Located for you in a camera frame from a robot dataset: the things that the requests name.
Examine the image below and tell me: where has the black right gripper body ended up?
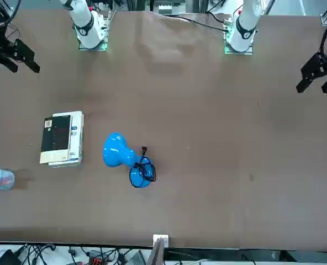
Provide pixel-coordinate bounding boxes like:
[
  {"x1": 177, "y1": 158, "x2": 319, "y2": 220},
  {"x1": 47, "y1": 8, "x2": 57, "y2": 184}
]
[{"x1": 0, "y1": 30, "x2": 18, "y2": 60}]

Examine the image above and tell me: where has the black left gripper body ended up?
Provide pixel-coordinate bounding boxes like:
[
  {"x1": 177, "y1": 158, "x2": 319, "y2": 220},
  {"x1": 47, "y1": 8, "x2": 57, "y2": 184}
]
[{"x1": 301, "y1": 52, "x2": 327, "y2": 80}]

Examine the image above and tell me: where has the black cover paperback book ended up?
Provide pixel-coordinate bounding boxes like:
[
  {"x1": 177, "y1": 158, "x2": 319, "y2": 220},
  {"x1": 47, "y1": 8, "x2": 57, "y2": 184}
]
[{"x1": 40, "y1": 114, "x2": 72, "y2": 164}]

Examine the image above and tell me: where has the white and blue book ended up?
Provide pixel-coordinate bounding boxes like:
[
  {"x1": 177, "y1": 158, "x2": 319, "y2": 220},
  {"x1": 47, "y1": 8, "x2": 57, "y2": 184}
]
[{"x1": 48, "y1": 110, "x2": 85, "y2": 168}]

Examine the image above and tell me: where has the clear plastic pen cup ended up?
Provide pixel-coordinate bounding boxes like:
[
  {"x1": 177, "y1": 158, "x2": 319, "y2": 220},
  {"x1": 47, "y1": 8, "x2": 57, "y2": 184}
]
[{"x1": 0, "y1": 166, "x2": 15, "y2": 192}]

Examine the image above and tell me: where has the blue desk lamp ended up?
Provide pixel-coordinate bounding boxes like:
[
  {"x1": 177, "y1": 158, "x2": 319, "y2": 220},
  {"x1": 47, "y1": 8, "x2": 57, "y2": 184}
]
[{"x1": 102, "y1": 132, "x2": 157, "y2": 190}]

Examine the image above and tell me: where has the grey power strip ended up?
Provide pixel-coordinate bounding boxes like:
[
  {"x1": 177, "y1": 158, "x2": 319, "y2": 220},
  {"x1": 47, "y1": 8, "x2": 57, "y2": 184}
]
[{"x1": 157, "y1": 4, "x2": 173, "y2": 16}]

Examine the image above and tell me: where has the white mounting plate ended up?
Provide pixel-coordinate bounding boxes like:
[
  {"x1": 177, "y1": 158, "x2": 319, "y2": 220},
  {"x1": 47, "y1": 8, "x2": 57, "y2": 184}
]
[{"x1": 153, "y1": 234, "x2": 170, "y2": 248}]

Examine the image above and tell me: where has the long black power cable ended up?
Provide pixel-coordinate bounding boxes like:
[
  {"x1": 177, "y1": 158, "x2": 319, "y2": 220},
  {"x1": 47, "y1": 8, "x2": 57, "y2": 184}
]
[{"x1": 162, "y1": 15, "x2": 228, "y2": 31}]

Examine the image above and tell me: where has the black lamp power cable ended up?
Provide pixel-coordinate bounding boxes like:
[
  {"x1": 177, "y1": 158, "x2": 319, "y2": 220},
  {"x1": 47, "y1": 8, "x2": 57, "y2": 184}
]
[{"x1": 134, "y1": 146, "x2": 157, "y2": 183}]

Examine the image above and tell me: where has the aluminium camera post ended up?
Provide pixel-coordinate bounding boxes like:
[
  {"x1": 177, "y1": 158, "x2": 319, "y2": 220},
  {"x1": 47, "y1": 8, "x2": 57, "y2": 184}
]
[{"x1": 148, "y1": 238, "x2": 166, "y2": 265}]

